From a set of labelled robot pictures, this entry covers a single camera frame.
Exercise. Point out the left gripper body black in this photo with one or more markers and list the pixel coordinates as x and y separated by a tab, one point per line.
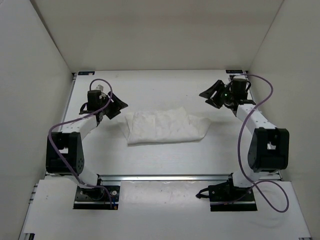
112	108

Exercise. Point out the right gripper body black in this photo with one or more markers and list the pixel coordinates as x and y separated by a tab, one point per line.
222	96

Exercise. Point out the white pleated skirt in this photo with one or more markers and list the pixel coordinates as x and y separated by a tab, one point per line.
163	127

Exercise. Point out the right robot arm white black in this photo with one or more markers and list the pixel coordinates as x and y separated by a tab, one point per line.
268	151

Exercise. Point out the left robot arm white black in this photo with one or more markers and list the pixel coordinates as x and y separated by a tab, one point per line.
64	151

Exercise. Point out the blue label right corner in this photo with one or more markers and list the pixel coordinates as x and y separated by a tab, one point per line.
233	71

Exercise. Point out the blue label corner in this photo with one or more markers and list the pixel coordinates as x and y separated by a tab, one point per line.
233	71
86	73

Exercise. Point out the blue label left corner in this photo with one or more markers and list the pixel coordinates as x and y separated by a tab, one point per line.
86	73

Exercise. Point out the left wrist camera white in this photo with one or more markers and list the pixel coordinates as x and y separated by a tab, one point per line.
99	87

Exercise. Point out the aluminium front table rail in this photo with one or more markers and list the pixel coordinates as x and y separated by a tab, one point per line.
165	178

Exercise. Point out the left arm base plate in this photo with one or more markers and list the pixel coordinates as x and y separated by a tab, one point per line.
97	198

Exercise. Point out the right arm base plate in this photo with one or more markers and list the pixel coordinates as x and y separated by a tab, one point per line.
224	197

